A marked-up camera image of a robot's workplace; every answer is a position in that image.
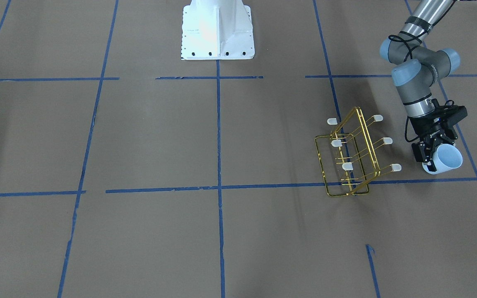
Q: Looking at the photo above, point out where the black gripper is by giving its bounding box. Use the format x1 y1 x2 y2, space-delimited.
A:
409 117 458 172

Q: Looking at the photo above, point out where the light blue plastic cup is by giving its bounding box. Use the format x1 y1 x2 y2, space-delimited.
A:
422 144 463 174

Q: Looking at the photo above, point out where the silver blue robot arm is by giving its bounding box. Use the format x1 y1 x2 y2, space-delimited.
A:
379 0 467 174

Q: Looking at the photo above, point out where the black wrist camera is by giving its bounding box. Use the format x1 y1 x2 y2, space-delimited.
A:
430 100 468 129

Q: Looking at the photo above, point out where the gold wire cup holder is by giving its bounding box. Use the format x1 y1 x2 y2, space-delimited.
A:
314 107 402 197

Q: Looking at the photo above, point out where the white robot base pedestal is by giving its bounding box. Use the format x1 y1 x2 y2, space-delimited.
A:
181 0 255 60

